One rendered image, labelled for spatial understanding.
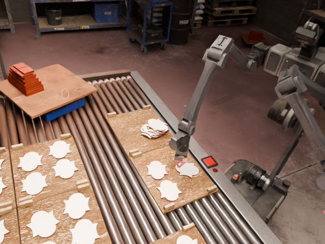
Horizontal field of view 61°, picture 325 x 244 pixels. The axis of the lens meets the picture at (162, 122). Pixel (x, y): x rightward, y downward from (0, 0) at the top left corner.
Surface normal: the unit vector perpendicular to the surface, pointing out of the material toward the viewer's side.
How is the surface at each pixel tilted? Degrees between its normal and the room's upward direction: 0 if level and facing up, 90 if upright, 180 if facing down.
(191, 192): 0
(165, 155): 0
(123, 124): 0
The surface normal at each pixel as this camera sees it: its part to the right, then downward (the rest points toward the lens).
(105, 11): 0.39, 0.60
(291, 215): 0.11, -0.78
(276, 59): -0.68, 0.40
